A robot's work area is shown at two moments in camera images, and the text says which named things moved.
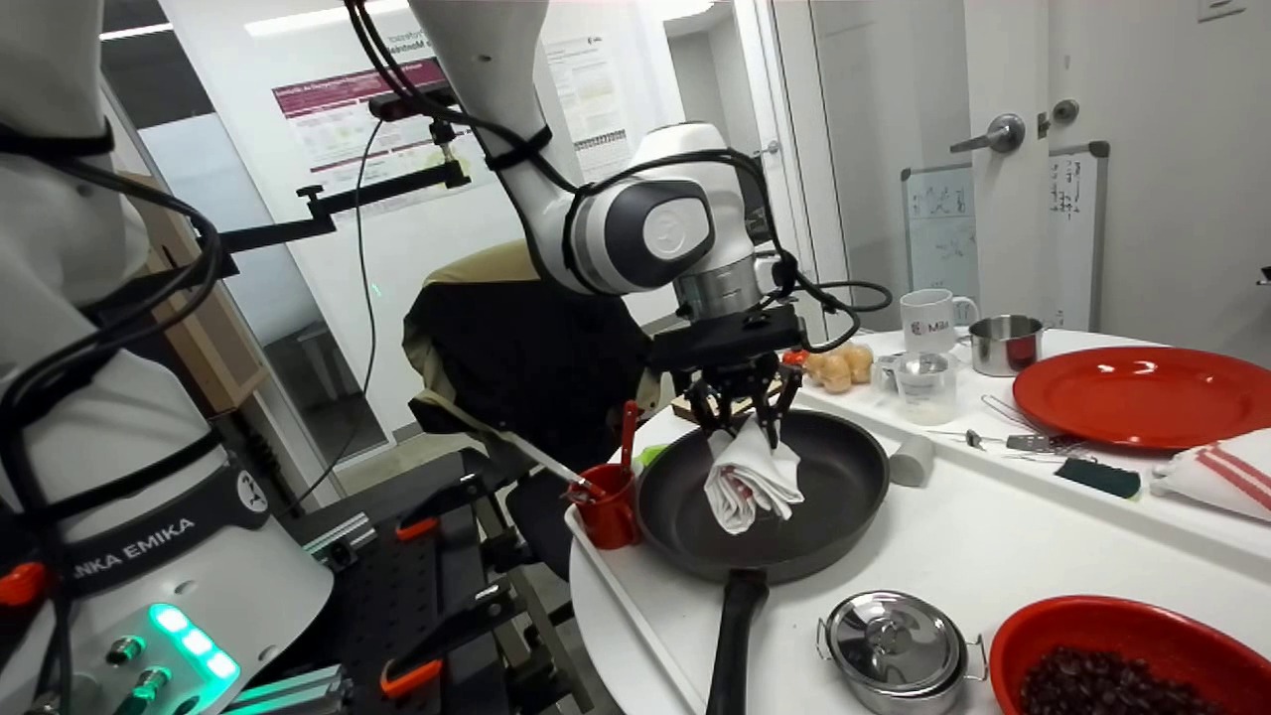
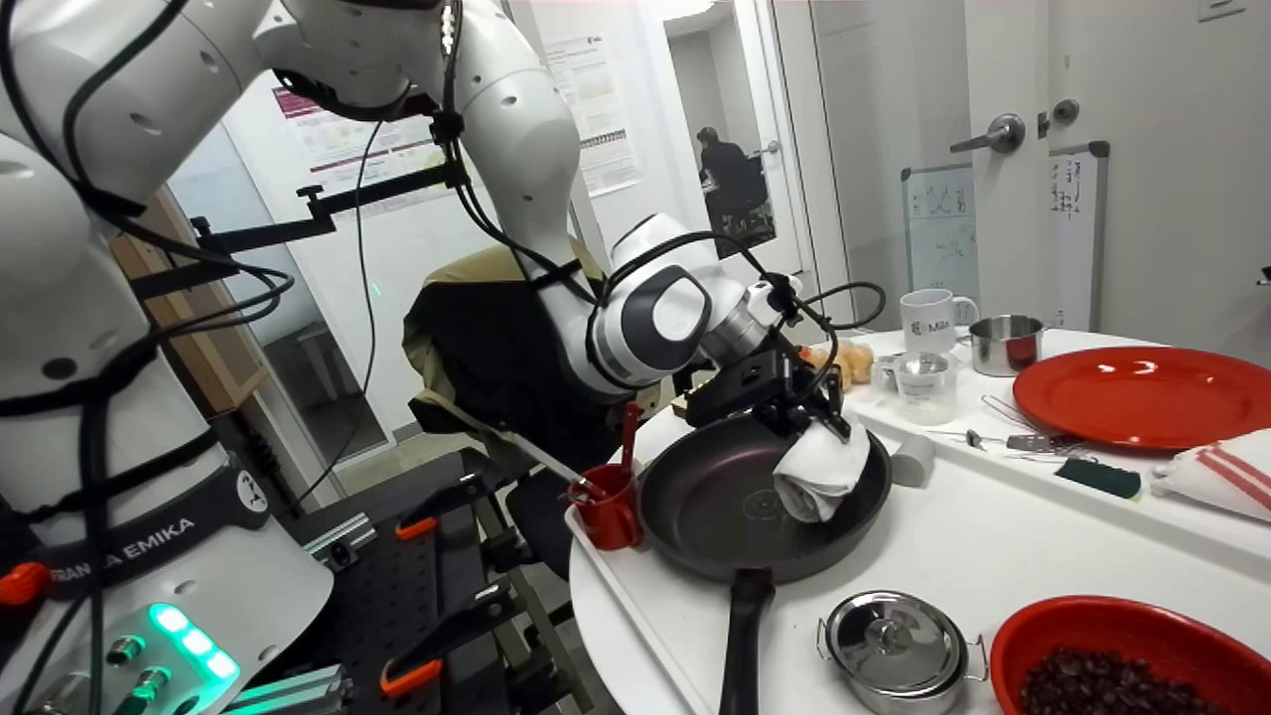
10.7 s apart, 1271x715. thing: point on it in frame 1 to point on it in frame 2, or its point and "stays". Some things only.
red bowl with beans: (1100, 655) stays
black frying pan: (841, 480) stays
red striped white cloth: (1223, 472) stays
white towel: (748, 480) to (816, 472)
